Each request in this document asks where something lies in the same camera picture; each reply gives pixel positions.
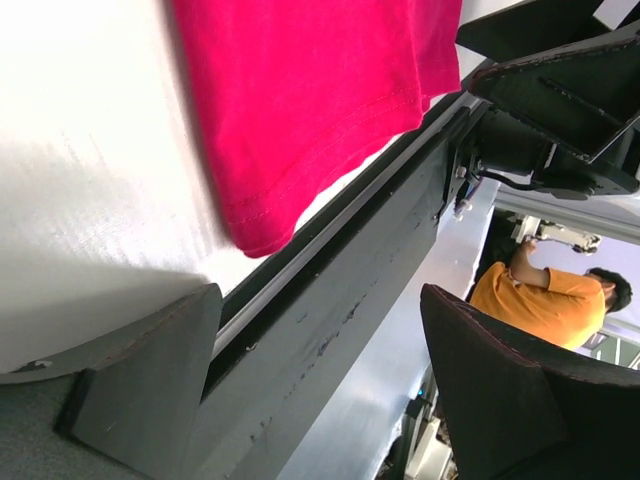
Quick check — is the magenta t shirt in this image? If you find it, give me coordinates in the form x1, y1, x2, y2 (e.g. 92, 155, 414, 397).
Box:
172, 1, 462, 258

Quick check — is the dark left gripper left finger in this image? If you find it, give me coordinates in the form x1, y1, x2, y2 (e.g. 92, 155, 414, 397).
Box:
1, 284, 222, 479

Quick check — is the person in orange shirt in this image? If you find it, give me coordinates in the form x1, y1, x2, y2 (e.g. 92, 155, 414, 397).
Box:
469, 239, 633, 350

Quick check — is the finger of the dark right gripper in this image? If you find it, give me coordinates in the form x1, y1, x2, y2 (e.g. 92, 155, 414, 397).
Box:
470, 22, 639, 163
456, 0, 608, 63

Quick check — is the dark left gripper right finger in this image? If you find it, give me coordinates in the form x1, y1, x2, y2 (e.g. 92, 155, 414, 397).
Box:
420, 284, 639, 479

